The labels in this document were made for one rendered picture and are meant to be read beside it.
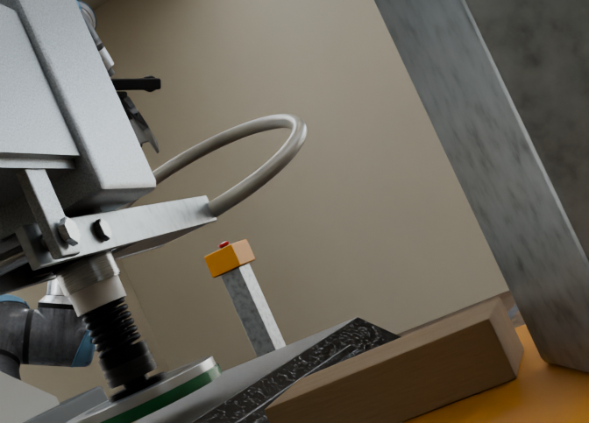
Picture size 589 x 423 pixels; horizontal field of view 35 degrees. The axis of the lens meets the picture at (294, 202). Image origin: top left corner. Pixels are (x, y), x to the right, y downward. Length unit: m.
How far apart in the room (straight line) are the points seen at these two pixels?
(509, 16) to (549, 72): 0.04
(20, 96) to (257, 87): 7.54
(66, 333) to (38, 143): 1.53
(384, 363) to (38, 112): 0.56
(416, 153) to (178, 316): 2.93
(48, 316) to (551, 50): 2.15
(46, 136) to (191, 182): 7.91
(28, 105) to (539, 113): 0.70
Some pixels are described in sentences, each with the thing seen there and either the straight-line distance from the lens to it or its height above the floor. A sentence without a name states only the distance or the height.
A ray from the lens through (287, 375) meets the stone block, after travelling 1.34.
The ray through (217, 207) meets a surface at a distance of 1.69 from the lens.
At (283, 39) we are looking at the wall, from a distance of 8.50.
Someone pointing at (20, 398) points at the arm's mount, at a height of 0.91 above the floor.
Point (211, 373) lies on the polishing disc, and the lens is 1.24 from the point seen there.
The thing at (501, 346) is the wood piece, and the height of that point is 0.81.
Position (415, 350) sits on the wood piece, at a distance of 0.74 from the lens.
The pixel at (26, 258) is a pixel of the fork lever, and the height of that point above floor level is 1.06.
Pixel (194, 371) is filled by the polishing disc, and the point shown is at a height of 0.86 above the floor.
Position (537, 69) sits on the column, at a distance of 0.57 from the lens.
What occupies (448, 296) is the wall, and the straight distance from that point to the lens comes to 8.19.
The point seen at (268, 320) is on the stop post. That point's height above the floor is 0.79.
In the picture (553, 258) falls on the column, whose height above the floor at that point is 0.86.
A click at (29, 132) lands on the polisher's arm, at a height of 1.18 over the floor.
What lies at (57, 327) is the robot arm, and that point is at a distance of 2.59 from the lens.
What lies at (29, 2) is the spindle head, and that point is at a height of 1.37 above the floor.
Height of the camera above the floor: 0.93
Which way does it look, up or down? 3 degrees up
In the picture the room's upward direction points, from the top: 24 degrees counter-clockwise
